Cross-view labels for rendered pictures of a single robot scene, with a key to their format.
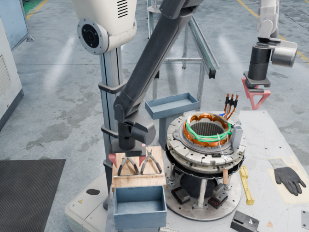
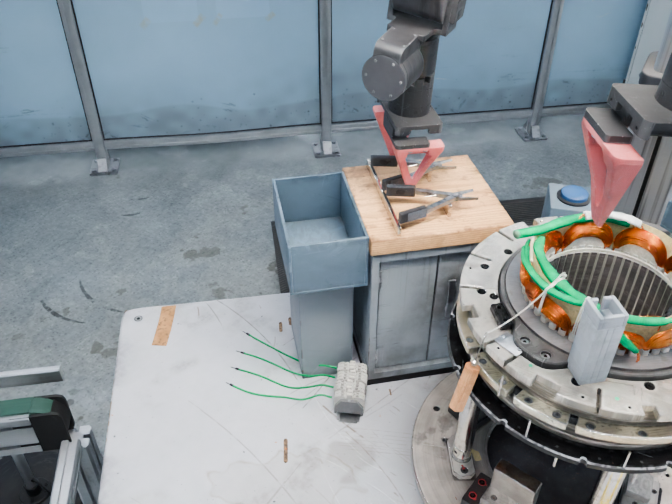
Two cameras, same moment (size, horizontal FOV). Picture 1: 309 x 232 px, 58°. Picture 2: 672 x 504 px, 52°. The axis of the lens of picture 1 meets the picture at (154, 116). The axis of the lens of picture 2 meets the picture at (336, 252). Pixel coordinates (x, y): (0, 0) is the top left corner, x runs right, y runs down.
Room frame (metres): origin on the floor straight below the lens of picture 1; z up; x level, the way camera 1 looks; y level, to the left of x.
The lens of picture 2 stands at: (0.52, -0.74, 1.61)
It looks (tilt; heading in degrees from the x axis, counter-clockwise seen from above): 38 degrees down; 84
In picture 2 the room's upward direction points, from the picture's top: straight up
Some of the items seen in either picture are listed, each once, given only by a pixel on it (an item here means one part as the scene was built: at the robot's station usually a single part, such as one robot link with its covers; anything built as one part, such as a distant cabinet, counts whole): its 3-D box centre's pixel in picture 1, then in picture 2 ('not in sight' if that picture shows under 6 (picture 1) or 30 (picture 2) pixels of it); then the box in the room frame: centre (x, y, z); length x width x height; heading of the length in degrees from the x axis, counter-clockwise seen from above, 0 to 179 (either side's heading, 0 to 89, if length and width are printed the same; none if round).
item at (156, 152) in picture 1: (138, 167); (423, 201); (0.74, 0.06, 1.05); 0.20 x 0.19 x 0.02; 5
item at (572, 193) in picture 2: not in sight; (574, 193); (0.97, 0.07, 1.04); 0.04 x 0.04 x 0.01
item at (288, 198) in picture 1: (289, 177); not in sight; (0.94, -0.67, 0.78); 0.31 x 0.19 x 0.01; 3
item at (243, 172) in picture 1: (246, 182); not in sight; (0.89, -0.44, 0.80); 0.22 x 0.04 x 0.03; 176
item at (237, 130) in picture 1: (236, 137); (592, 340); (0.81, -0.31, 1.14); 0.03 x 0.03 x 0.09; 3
